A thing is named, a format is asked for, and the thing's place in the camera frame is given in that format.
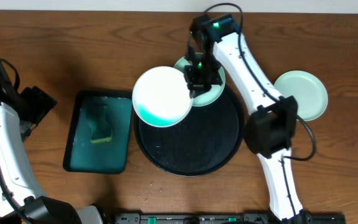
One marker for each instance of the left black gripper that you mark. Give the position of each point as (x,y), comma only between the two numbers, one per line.
(38,101)

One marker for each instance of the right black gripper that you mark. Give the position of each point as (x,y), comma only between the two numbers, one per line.
(202,82)

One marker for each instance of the mint green plate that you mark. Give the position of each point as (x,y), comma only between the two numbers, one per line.
(213,94)
(309,92)

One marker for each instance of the white plate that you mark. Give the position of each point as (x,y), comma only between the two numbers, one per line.
(161,97)

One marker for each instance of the green yellow sponge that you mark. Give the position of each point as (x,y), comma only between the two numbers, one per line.
(96,119)

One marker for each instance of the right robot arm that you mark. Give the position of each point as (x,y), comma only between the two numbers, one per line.
(272,117)

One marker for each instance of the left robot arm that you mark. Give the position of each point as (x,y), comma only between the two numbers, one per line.
(22,200)

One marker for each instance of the round black serving tray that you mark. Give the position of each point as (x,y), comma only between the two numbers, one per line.
(202,143)

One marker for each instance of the black rectangular sponge tray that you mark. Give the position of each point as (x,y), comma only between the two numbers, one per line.
(103,158)

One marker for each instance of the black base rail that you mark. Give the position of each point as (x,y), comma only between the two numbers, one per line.
(247,218)

